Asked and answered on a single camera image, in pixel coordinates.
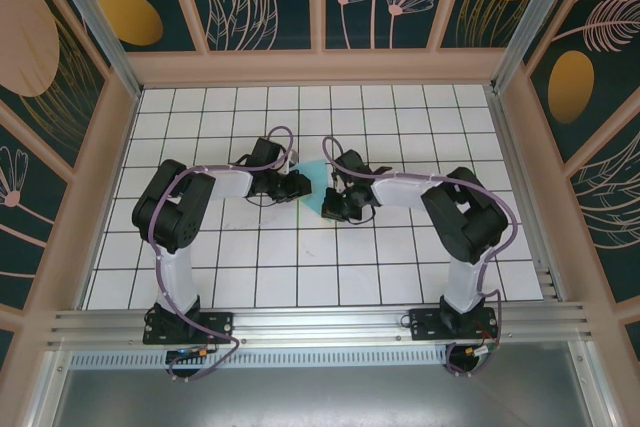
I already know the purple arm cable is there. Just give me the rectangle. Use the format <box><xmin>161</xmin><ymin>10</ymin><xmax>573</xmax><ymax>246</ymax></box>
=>
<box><xmin>322</xmin><ymin>135</ymin><xmax>516</xmax><ymax>378</ymax></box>
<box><xmin>149</xmin><ymin>126</ymin><xmax>296</xmax><ymax>383</ymax></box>

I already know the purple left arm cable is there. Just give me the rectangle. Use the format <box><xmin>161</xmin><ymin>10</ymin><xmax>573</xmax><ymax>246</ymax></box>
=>
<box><xmin>149</xmin><ymin>126</ymin><xmax>296</xmax><ymax>383</ymax></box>

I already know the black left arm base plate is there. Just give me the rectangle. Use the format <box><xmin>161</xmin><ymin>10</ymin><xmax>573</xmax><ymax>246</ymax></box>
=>
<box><xmin>143</xmin><ymin>310</ymin><xmax>235</xmax><ymax>346</ymax></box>

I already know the aluminium side rail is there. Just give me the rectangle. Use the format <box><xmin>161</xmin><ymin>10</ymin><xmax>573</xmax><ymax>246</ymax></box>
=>
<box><xmin>487</xmin><ymin>86</ymin><xmax>559</xmax><ymax>301</ymax></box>

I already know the aluminium frame post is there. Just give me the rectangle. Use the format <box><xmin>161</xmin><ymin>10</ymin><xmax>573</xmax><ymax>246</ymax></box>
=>
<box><xmin>490</xmin><ymin>0</ymin><xmax>586</xmax><ymax>93</ymax></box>
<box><xmin>39</xmin><ymin>0</ymin><xmax>144</xmax><ymax>98</ymax></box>

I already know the thin black left wrist cable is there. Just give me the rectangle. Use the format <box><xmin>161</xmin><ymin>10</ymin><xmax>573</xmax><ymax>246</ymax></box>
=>
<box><xmin>247</xmin><ymin>191</ymin><xmax>281</xmax><ymax>208</ymax></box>

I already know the grey slotted cable duct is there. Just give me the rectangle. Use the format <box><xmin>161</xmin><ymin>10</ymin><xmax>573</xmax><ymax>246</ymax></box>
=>
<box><xmin>69</xmin><ymin>346</ymin><xmax>451</xmax><ymax>369</ymax></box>

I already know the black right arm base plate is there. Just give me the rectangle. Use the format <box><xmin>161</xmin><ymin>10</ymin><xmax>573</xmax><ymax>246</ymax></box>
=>
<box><xmin>408</xmin><ymin>307</ymin><xmax>500</xmax><ymax>343</ymax></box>

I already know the long aluminium mounting rail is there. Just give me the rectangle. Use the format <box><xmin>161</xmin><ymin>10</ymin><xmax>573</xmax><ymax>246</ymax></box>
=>
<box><xmin>47</xmin><ymin>300</ymin><xmax>596</xmax><ymax>351</ymax></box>

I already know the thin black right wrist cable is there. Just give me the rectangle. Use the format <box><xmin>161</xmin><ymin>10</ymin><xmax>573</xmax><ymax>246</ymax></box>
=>
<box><xmin>344</xmin><ymin>201</ymin><xmax>379</xmax><ymax>226</ymax></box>

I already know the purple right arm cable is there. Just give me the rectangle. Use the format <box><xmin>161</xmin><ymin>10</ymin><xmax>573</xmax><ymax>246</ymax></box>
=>
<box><xmin>322</xmin><ymin>135</ymin><xmax>516</xmax><ymax>378</ymax></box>

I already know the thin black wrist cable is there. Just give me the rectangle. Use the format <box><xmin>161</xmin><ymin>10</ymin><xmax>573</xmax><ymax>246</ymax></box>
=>
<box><xmin>247</xmin><ymin>191</ymin><xmax>281</xmax><ymax>208</ymax></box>
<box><xmin>344</xmin><ymin>201</ymin><xmax>379</xmax><ymax>226</ymax></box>

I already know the light blue cloth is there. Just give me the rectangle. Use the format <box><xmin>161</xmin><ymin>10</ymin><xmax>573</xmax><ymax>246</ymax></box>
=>
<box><xmin>291</xmin><ymin>159</ymin><xmax>334</xmax><ymax>216</ymax></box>

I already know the grey metal panel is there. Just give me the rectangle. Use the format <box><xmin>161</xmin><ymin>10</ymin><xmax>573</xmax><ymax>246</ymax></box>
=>
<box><xmin>47</xmin><ymin>365</ymin><xmax>609</xmax><ymax>427</ymax></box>

